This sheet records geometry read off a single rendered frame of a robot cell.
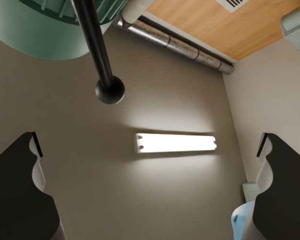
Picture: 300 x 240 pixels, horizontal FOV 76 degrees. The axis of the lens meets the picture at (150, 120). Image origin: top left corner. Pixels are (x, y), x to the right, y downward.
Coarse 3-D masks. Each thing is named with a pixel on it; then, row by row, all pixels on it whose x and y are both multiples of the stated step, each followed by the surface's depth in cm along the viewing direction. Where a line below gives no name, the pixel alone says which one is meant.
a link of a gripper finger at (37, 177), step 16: (16, 144) 9; (32, 144) 10; (0, 160) 8; (16, 160) 8; (32, 160) 8; (0, 176) 8; (16, 176) 8; (32, 176) 8; (0, 192) 7; (16, 192) 7; (32, 192) 7; (0, 208) 6; (16, 208) 6; (32, 208) 6; (48, 208) 6; (0, 224) 6; (16, 224) 6; (32, 224) 6; (48, 224) 6
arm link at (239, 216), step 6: (246, 204) 39; (252, 204) 38; (234, 210) 38; (240, 210) 36; (246, 210) 35; (234, 216) 35; (240, 216) 34; (246, 216) 33; (234, 222) 35; (240, 222) 33; (234, 228) 35; (240, 228) 33; (234, 234) 35; (240, 234) 33
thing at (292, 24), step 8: (288, 16) 172; (296, 16) 167; (280, 24) 188; (288, 24) 173; (296, 24) 171; (288, 32) 183; (296, 32) 179; (288, 40) 191; (296, 40) 193; (296, 48) 207
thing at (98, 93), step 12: (72, 0) 12; (84, 0) 12; (84, 12) 12; (96, 12) 13; (84, 24) 13; (96, 24) 13; (84, 36) 14; (96, 36) 14; (96, 48) 15; (96, 60) 17; (108, 60) 18; (108, 72) 19; (96, 84) 22; (108, 84) 20; (120, 84) 22; (108, 96) 22; (120, 96) 22
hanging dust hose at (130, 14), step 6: (132, 0) 171; (138, 0) 167; (144, 0) 166; (150, 0) 166; (126, 6) 178; (132, 6) 173; (138, 6) 170; (144, 6) 170; (126, 12) 180; (132, 12) 176; (138, 12) 176; (126, 18) 183; (132, 18) 182
